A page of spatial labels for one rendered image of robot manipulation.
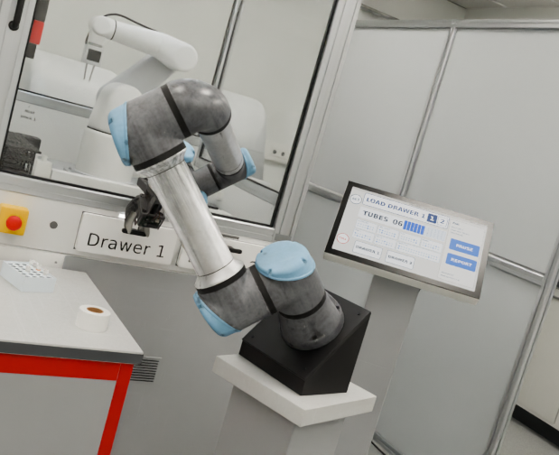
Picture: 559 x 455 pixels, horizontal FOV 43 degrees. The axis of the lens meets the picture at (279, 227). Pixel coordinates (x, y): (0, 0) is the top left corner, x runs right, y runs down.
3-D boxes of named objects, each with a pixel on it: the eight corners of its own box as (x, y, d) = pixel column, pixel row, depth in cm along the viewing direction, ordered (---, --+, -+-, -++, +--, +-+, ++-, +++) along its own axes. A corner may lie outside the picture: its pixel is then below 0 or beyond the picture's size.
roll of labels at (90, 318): (73, 319, 162) (78, 302, 162) (104, 323, 165) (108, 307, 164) (76, 329, 156) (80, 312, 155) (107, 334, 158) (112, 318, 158)
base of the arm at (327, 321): (356, 310, 164) (344, 280, 158) (321, 357, 157) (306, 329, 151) (305, 294, 174) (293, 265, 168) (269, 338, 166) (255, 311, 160)
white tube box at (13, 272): (52, 292, 177) (56, 278, 176) (21, 292, 170) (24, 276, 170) (30, 275, 185) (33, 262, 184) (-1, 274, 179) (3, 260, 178)
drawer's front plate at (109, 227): (170, 265, 215) (179, 230, 214) (75, 250, 201) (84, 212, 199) (168, 264, 217) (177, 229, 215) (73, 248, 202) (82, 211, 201)
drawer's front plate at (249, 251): (259, 280, 231) (268, 247, 229) (177, 266, 216) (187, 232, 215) (257, 278, 232) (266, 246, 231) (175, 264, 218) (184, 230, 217)
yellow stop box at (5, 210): (23, 236, 190) (30, 211, 189) (-5, 232, 187) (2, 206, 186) (21, 232, 195) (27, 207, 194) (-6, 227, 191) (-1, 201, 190)
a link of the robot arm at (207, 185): (217, 186, 176) (201, 153, 181) (175, 205, 175) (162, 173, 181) (225, 201, 183) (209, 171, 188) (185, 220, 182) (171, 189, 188)
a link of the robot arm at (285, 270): (332, 300, 155) (314, 255, 147) (277, 327, 154) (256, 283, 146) (314, 268, 165) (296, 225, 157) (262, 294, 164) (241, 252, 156)
